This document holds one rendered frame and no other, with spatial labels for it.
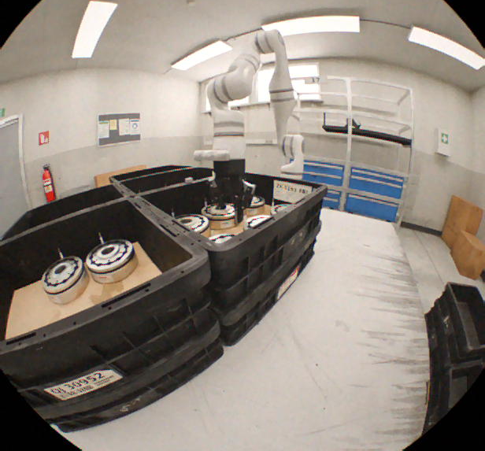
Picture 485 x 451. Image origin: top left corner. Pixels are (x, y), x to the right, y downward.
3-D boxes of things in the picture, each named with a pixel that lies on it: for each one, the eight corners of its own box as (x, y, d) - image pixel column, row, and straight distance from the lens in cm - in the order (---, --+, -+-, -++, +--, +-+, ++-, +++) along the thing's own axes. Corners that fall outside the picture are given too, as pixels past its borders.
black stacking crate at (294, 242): (246, 202, 65) (246, 173, 63) (322, 224, 53) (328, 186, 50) (143, 242, 46) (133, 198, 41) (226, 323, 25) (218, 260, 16)
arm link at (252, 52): (220, 60, 51) (246, 51, 47) (252, 32, 74) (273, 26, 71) (236, 85, 54) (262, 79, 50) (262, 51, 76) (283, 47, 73)
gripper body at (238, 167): (253, 155, 41) (253, 194, 42) (224, 154, 46) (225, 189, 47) (234, 157, 35) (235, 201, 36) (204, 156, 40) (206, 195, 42)
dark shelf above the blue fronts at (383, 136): (326, 133, 268) (326, 129, 269) (403, 146, 281) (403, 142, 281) (321, 129, 224) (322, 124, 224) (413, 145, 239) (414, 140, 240)
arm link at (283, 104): (273, 91, 73) (296, 89, 70) (283, 150, 79) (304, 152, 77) (264, 94, 64) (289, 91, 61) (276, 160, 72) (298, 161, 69)
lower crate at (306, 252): (246, 228, 70) (246, 200, 65) (316, 254, 58) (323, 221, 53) (153, 275, 52) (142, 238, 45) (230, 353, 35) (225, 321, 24)
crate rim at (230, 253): (246, 178, 63) (246, 171, 63) (328, 193, 50) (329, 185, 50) (134, 206, 42) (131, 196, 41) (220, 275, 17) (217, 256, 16)
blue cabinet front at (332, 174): (286, 198, 243) (290, 158, 233) (338, 208, 232) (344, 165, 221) (286, 199, 240) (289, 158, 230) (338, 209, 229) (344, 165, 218)
